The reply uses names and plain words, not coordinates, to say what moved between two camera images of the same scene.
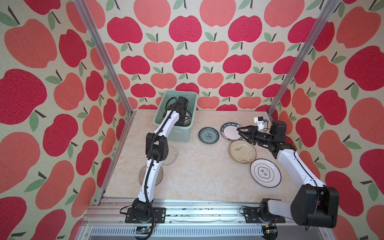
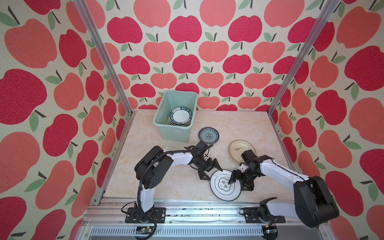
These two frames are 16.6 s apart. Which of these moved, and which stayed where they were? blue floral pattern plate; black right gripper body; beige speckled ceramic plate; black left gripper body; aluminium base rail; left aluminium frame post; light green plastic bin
Moved: black right gripper body; black left gripper body
Stayed: left aluminium frame post; aluminium base rail; light green plastic bin; blue floral pattern plate; beige speckled ceramic plate
